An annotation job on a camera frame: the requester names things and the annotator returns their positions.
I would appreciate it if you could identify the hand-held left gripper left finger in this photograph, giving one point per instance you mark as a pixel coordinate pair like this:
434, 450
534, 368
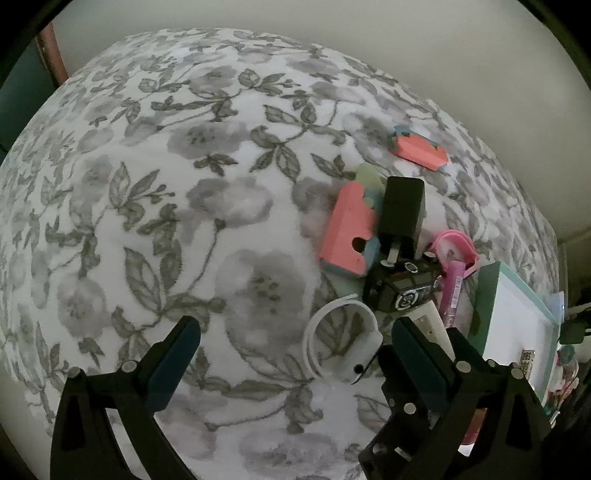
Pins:
171, 364

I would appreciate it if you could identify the dark teal door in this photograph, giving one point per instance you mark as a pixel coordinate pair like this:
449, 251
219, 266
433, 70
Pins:
23, 92

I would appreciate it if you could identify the pale green foam piece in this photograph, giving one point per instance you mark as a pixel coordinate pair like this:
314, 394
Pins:
369, 180

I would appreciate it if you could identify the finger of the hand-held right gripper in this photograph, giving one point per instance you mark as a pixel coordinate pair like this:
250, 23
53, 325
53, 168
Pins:
397, 429

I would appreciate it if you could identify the white plastic frame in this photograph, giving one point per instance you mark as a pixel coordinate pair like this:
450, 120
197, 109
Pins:
434, 323

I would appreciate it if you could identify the black toy car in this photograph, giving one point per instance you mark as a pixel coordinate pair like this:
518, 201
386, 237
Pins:
392, 286

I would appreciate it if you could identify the white device with blue light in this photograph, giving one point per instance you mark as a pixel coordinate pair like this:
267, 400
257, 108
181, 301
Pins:
559, 304

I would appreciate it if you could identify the grey floral blanket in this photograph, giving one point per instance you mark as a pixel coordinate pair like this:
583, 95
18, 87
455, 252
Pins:
161, 184

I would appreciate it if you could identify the pink foam block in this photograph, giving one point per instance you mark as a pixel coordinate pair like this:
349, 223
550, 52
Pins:
346, 226

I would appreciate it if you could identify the pink loop band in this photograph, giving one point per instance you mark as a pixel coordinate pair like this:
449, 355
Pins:
466, 247

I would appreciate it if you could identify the brown wooden door frame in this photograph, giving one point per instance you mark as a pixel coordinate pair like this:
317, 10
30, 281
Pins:
51, 55

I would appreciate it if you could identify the white smartwatch band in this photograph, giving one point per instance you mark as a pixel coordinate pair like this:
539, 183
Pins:
360, 350

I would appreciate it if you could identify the teal shallow box tray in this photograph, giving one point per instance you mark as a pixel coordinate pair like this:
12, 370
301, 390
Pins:
521, 318

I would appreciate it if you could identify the pink tube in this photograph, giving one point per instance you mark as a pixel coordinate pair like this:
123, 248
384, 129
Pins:
452, 290

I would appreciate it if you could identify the pile of small toys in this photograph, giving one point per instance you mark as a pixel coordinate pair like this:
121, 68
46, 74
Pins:
565, 390

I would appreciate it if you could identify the black power adapter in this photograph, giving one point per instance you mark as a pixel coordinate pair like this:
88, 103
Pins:
572, 331

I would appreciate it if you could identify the black wall charger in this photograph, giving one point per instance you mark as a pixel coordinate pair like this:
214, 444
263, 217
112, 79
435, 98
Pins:
401, 212

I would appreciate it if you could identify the flat orange-pink foam piece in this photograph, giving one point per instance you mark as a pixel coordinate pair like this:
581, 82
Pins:
418, 150

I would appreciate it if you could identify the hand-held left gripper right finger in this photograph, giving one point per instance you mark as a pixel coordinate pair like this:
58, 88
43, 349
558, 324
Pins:
418, 364

